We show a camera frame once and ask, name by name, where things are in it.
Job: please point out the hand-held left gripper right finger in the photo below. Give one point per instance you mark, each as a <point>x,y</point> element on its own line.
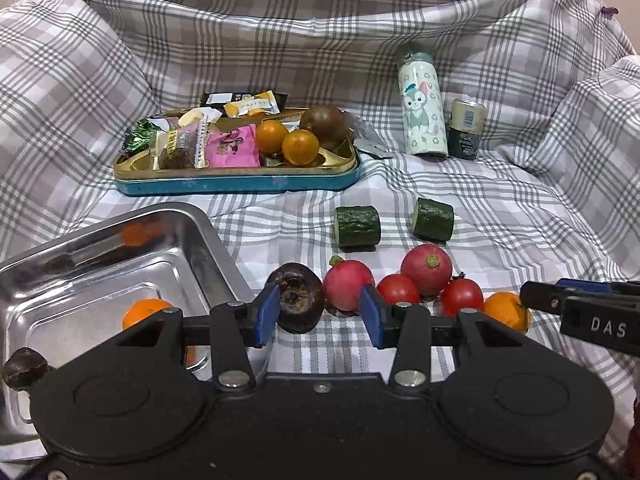
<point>372,317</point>

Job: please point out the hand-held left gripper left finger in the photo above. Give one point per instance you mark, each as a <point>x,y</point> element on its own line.
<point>265,316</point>

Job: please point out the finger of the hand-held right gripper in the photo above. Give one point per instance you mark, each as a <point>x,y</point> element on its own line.
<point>540,298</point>
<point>585,285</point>

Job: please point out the small orange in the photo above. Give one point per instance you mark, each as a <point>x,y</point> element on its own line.
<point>142,312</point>
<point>505,312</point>
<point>300,147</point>
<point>271,136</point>

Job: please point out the red tomato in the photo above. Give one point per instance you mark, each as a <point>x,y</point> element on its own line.
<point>397,289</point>
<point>461,296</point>

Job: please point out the dark brown water chestnut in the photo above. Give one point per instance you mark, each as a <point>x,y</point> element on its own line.
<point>300,300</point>
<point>22,367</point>

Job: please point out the red radish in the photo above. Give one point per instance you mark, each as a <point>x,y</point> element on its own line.
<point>347,282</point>
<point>425,270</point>

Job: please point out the stainless steel tray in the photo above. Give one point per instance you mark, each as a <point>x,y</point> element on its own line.
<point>75,280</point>

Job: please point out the person's right forearm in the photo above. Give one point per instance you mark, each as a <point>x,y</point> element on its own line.
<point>633,435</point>

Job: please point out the green cucumber piece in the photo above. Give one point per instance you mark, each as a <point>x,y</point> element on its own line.
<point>357,227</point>
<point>432,220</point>

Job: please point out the blue gold snack tin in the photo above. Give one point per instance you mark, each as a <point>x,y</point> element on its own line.
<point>240,182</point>

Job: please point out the pink snack packet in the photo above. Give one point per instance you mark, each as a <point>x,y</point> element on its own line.
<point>231,147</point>

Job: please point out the silver foil wrapper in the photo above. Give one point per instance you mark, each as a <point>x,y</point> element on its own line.
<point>369,137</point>

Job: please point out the dark green can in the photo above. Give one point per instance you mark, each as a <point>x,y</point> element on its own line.
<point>465,130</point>

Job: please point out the brown cake clear packet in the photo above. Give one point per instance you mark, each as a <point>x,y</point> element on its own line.
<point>192,144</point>

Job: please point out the gold label cake packet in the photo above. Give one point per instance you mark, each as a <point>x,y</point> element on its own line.
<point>166,149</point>

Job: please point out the brown kiwi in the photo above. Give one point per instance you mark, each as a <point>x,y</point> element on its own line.
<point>324,125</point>

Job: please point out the cream wrapped pastry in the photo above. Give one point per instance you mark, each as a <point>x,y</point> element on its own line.
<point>195,119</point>

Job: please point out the yellow white snack packet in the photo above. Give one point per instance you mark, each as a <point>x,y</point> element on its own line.
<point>252,105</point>

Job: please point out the white cat print bottle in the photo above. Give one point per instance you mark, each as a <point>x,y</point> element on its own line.
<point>422,110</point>

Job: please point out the white purple candy wrapper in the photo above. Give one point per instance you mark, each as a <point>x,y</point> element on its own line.
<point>167,123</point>

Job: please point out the green foil candy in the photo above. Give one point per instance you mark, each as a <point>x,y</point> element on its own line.
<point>141,135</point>

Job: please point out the black snack packet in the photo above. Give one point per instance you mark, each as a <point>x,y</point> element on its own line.
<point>220,99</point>

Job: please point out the dark purple clip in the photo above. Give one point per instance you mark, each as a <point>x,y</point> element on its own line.
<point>610,10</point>

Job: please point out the grey plaid blanket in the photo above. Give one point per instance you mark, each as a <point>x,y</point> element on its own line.
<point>300,35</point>

